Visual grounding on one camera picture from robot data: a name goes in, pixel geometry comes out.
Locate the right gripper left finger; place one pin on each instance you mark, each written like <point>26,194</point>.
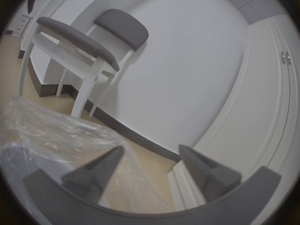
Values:
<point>98,167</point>

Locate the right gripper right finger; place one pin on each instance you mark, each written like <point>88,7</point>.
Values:
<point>206,177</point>

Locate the clear plastic bag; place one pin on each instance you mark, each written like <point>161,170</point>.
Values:
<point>58,130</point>

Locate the white wardrobe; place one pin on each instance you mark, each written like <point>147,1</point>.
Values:
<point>253,102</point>

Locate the dark grey padded white chair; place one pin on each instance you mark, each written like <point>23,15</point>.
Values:
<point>121,27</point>

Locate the white chest of drawers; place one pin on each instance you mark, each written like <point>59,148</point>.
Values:
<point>22,24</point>

